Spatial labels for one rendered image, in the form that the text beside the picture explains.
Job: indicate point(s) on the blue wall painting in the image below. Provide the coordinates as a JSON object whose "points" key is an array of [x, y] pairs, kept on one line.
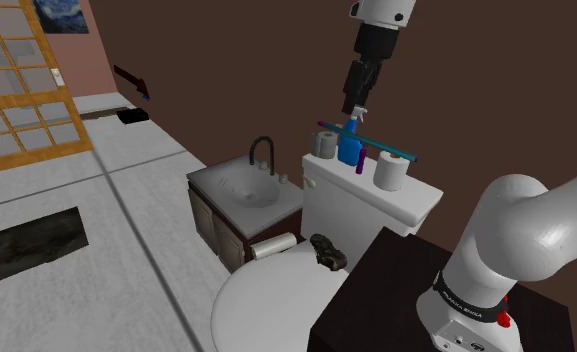
{"points": [[64, 14]]}

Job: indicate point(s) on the small purple bottle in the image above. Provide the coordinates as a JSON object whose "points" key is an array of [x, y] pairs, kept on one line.
{"points": [[361, 163]]}

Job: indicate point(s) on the black box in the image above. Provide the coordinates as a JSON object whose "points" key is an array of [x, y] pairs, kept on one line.
{"points": [[133, 116]]}

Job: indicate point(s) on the blue spray bottle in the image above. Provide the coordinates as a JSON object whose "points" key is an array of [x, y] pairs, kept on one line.
{"points": [[349, 148]]}

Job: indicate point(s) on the sink vanity with black faucet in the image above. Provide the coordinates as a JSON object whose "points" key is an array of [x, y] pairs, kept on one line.
{"points": [[249, 192]]}

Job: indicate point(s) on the grey toilet paper roll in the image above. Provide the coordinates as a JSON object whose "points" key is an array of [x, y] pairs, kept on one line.
{"points": [[331, 146], [316, 144]]}

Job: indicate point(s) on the wooden door with glass panes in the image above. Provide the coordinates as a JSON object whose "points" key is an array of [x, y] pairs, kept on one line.
{"points": [[24, 100]]}

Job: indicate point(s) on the dark floor rug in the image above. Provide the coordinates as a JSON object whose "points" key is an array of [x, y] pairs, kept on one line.
{"points": [[29, 244]]}

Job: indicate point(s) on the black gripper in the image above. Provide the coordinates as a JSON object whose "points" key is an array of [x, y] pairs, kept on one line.
{"points": [[376, 43]]}

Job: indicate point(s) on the long teal rod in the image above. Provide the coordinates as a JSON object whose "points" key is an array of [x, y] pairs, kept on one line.
{"points": [[390, 150]]}

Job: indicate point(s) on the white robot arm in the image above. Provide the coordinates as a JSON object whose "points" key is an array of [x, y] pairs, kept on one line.
{"points": [[505, 229]]}

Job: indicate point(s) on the white toilet paper roll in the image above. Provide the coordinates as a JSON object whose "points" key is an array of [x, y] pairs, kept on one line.
{"points": [[389, 175]]}

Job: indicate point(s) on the dark lumpy sponge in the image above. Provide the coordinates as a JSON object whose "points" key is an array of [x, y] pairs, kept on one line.
{"points": [[328, 251]]}

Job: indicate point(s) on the white paper roll on holder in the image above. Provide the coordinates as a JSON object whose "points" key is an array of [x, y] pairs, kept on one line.
{"points": [[271, 246]]}

